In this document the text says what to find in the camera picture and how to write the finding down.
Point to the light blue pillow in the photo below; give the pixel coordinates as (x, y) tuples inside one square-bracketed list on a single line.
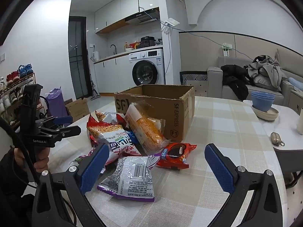
[(293, 82)]

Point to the black white patterned basket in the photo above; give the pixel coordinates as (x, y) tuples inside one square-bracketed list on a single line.
[(196, 78)]

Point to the range hood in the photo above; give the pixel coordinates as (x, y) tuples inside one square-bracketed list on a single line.
[(142, 17)]

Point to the beige plate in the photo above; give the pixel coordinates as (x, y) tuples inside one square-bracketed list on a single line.
[(272, 114)]

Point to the grey chair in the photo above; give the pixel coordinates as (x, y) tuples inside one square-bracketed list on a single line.
[(288, 160)]

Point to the blue bowl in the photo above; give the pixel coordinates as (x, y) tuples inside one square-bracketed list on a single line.
[(262, 105), (262, 93)]

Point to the white washing machine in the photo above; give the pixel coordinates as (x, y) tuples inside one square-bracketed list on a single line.
[(146, 73)]

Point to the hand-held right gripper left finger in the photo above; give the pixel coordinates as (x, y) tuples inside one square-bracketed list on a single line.
[(94, 167)]

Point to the red shoes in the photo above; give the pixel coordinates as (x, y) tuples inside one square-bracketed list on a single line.
[(13, 76)]

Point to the black kitchen faucet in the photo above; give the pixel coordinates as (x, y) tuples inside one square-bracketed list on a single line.
[(115, 50)]

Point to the orange cracker pack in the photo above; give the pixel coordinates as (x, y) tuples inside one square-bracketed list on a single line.
[(146, 127)]

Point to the wooden shoe rack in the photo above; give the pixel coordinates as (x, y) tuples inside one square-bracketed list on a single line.
[(14, 86)]

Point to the group of light shoes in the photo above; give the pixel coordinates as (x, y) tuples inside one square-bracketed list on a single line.
[(13, 97)]

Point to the small cardboard box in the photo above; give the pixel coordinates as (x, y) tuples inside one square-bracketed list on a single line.
[(78, 110)]

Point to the grey clothes pile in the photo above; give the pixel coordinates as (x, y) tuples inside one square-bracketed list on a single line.
[(267, 73)]

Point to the grey sofa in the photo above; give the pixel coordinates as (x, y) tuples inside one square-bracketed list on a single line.
[(214, 80)]

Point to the white power strip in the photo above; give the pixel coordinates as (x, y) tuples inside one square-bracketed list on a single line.
[(226, 49)]

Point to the white cup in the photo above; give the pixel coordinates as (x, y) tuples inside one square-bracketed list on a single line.
[(300, 123)]

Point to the person's left hand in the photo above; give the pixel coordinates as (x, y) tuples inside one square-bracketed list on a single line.
[(42, 158)]

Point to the dark glass door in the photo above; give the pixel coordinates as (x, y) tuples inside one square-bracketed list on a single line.
[(78, 59)]

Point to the white kitchen counter cabinets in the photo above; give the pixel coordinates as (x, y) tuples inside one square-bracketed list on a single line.
[(111, 75)]

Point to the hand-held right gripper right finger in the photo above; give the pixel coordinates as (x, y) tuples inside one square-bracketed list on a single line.
[(219, 167)]

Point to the grey side cabinet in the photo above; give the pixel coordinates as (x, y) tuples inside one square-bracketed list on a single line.
[(296, 99)]

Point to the white kettle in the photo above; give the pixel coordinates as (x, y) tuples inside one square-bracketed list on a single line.
[(95, 56)]

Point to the white wall cabinets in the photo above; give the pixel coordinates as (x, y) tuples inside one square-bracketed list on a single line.
[(127, 4)]

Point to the blue cookie packet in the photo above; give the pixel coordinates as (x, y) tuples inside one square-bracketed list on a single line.
[(133, 137)]

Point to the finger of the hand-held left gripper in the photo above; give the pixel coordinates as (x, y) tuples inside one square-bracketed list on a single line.
[(62, 120), (71, 130)]

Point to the red food packages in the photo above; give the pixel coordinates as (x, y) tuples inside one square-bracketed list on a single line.
[(135, 45)]

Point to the white wall switch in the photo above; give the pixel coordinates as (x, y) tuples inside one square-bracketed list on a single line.
[(2, 57)]

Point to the small beige pouch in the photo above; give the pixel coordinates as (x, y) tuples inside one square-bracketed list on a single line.
[(275, 138)]

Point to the white router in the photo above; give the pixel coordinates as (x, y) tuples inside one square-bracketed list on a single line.
[(172, 22)]

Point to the black jacket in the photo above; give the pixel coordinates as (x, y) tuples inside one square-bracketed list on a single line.
[(234, 80)]

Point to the blue shoes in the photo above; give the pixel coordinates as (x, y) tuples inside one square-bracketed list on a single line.
[(24, 71)]

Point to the orange bottle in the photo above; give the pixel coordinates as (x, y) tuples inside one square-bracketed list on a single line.
[(126, 45)]

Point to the stick vacuum cleaner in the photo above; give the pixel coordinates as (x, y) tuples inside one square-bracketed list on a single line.
[(95, 97)]

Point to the purple white snack bag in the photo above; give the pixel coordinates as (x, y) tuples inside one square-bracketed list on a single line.
[(132, 177)]

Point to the black pressure cooker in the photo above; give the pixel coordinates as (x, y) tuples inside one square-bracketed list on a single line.
[(147, 42)]

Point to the white red noodle snack bag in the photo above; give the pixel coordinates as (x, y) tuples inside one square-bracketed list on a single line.
[(113, 139), (110, 118)]

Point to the small green pink packet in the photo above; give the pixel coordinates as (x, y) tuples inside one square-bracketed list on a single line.
[(78, 160)]

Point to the large cardboard box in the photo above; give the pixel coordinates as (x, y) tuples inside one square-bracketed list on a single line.
[(180, 113)]

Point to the beige plaid tablecloth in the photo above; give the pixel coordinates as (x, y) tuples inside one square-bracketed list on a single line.
[(213, 127)]

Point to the red cookie packet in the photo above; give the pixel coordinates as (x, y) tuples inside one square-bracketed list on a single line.
[(180, 151)]

